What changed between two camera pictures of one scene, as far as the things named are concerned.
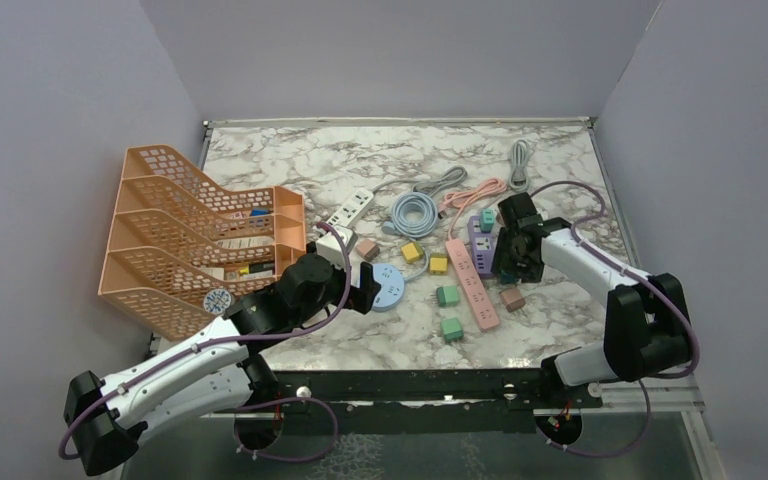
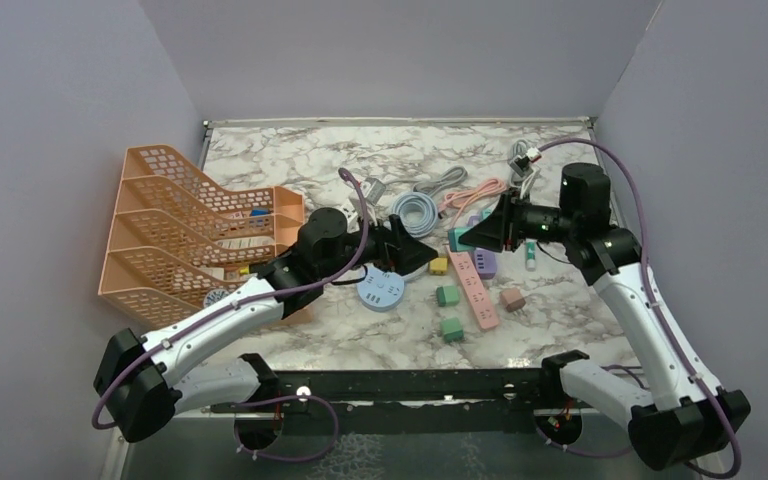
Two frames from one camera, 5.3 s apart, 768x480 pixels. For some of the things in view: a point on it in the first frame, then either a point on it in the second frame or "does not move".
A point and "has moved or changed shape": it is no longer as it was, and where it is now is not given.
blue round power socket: (391, 282) does not move
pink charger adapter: (512, 299) does not move
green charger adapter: (452, 329) does not move
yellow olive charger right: (438, 263) does not move
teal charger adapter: (487, 218) has moved or changed shape
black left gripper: (361, 298) → (403, 253)
